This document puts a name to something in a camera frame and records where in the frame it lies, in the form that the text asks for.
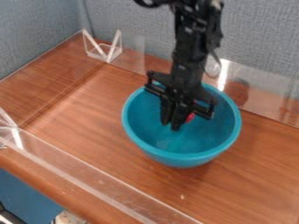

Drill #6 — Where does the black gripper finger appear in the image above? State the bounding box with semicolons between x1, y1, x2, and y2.
171;101;192;130
160;98;175;125

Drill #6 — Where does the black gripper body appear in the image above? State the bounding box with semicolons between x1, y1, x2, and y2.
144;56;218;120

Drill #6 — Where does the blue plastic bowl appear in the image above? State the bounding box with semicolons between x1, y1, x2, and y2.
122;84;242;168

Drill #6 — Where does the red toy strawberry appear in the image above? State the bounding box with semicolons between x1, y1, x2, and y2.
186;113;195;123

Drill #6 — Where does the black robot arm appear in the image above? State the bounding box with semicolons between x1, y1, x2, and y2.
134;0;225;130

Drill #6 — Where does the clear acrylic back barrier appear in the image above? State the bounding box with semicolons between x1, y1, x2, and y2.
112;31;299;129

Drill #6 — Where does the clear acrylic barrier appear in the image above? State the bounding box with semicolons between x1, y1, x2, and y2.
0;108;203;224
112;31;299;129

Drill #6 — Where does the clear acrylic front barrier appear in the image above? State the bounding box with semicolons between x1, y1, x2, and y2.
0;108;203;224

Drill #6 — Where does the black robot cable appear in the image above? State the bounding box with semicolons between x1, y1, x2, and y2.
202;49;223;79

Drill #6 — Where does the clear acrylic corner bracket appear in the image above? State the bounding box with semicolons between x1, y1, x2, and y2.
82;29;123;63

